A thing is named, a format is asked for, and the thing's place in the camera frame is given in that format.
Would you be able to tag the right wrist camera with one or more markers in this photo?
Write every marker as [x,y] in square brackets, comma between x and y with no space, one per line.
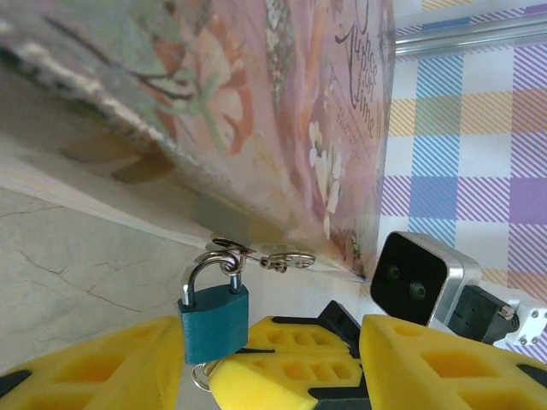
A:
[410,277]

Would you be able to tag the pink illustrated tin box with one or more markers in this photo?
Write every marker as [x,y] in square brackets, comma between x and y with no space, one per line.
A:
[256,107]

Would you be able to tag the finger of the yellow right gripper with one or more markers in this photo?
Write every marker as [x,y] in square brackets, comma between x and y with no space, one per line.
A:
[273,380]
[295,337]

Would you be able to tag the aluminium frame post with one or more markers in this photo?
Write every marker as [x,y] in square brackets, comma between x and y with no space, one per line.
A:
[470,36]

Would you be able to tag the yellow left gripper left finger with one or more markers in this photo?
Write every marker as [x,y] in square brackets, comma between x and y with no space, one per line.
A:
[107,371]

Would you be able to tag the small blue padlock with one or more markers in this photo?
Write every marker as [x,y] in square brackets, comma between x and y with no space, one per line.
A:
[213,320]

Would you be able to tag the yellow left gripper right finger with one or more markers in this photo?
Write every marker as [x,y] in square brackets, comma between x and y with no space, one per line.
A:
[448,376]

